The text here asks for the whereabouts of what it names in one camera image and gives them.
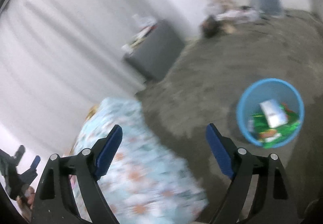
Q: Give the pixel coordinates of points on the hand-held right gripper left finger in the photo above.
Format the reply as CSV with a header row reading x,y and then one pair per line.
x,y
109,150

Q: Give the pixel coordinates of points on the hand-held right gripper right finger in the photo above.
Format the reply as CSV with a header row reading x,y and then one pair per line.
x,y
219,153

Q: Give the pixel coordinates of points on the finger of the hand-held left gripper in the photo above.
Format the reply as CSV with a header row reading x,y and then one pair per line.
x,y
20,152
35,163

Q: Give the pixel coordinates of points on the blue plastic bin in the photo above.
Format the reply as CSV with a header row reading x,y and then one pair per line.
x,y
244,113

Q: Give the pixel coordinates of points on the small white box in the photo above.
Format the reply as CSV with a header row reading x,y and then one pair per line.
x,y
273,113

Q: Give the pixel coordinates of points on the green snack packet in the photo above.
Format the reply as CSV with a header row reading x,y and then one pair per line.
x,y
290,129

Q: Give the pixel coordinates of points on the shiny green foil packet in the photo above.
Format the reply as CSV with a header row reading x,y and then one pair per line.
x,y
289,111

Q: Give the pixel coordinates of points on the person's left hand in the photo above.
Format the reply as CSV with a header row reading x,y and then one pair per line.
x,y
29,196

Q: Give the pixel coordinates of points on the floral blue tablecloth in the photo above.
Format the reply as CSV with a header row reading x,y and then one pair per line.
x,y
151,176

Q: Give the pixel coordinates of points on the grey cabinet box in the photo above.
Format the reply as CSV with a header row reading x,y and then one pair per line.
x,y
159,52

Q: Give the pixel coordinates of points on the white curtain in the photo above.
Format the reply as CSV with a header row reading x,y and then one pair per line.
x,y
63,37

